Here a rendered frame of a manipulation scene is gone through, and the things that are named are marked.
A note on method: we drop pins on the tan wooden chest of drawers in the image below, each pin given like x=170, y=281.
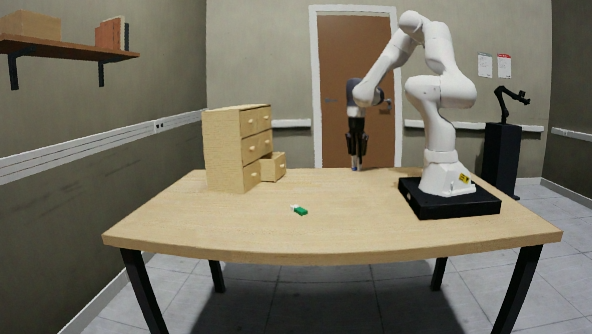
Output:
x=222, y=149

